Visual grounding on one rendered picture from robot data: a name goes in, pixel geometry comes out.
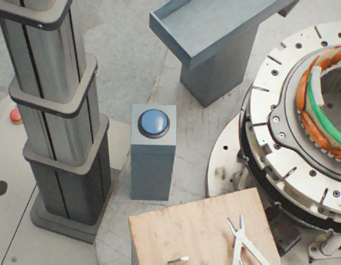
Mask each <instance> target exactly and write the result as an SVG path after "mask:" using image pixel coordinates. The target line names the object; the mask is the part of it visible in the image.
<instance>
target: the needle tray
mask: <svg viewBox="0 0 341 265"><path fill-rule="evenodd" d="M293 1H295V0H168V1H165V2H164V3H163V4H161V5H160V6H158V7H156V8H155V9H154V10H151V11H150V18H149V28H150V29H151V30H152V31H153V32H154V33H155V35H157V36H158V38H160V40H161V41H162V42H163V43H164V44H165V45H166V47H167V48H168V49H169V50H170V51H171V52H172V53H173V54H174V55H175V56H176V57H177V58H178V60H179V61H181V63H182V67H181V77H180V81H181V83H182V84H183V85H184V86H185V87H186V89H187V90H188V91H189V92H190V93H191V94H192V96H194V97H195V98H196V100H197V101H198V102H199V103H200V104H201V105H202V106H203V108H207V107H208V106H210V105H211V104H212V103H215V101H217V100H218V99H220V97H223V96H224V95H225V94H226V93H228V92H229V91H231V90H232V89H234V88H235V87H236V86H238V85H240V84H241V83H242V82H243V78H244V75H245V72H246V67H247V66H248V62H249V57H250V56H251V50H252V48H253V44H254V41H255V38H256V34H257V29H258V28H259V25H260V24H261V23H262V22H263V21H266V20H267V19H268V18H269V17H272V15H274V14H275V13H277V12H279V11H280V10H281V9H283V8H284V7H286V6H287V5H289V4H290V3H292V2H293Z"/></svg>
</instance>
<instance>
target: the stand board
mask: <svg viewBox="0 0 341 265"><path fill-rule="evenodd" d="M239 215H242V218H243V225H244V230H245V234H244V235H245V236H246V238H247V239H248V240H249V241H252V243H253V245H254V247H255V248H256V249H257V251H258V252H260V254H261V255H262V256H263V257H264V258H265V259H266V260H267V262H268V263H269V264H270V265H282V263H281V259H280V256H279V255H278V252H277V248H276V246H275V241H274V239H273V236H272V232H271V229H270V228H269V223H268V220H267V218H266V214H265V212H264V209H263V205H262V203H261V201H260V196H259V194H258V191H257V188H256V187H254V188H249V189H244V190H240V191H237V192H232V193H227V194H225V195H218V196H215V197H209V198H206V199H201V200H196V201H193V202H189V203H183V204H180V205H176V206H169V207H167V208H160V209H158V210H153V211H148V212H145V213H141V214H138V215H131V216H129V217H128V225H129V227H130V234H131V237H132V239H133V246H134V248H135V254H136V257H137V261H138V265H166V262H167V261H169V260H172V259H178V258H181V257H187V256H188V257H189V261H188V263H186V264H182V265H232V262H233V254H234V252H230V250H229V248H230V247H231V246H233V245H235V236H233V234H232V231H231V229H230V227H229V225H228V222H227V221H226V217H228V218H229V219H230V221H231V223H232V224H233V225H234V227H235V229H236V230H237V229H238V228H240V218H239ZM240 257H241V260H242V263H243V265H261V264H260V263H259V262H258V261H257V260H256V259H255V258H254V256H253V255H252V254H251V252H249V250H248V249H247V248H245V249H243V250H240Z"/></svg>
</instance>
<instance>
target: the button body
mask: <svg viewBox="0 0 341 265"><path fill-rule="evenodd" d="M150 109H158V110H160V111H164V113H166V114H167V116H168V117H169V120H170V128H169V131H168V132H167V133H166V134H165V135H164V136H163V137H161V138H159V139H150V138H147V137H145V136H143V135H142V134H141V133H140V131H139V128H138V120H139V117H140V115H141V114H142V113H143V112H144V111H147V110H150ZM176 145H177V106H174V105H156V104H132V117H131V132H130V190H131V200H164V201H168V200H169V192H170V189H171V181H172V173H173V165H174V161H175V150H176Z"/></svg>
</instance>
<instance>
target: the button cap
mask: <svg viewBox="0 0 341 265"><path fill-rule="evenodd" d="M166 124H167V120H166V116H165V115H164V114H163V113H162V112H161V111H158V110H150V111H147V112H146V113H145V114H144V115H143V117H142V129H143V130H144V132H145V133H147V134H149V135H159V134H161V133H163V132H164V131H165V129H166Z"/></svg>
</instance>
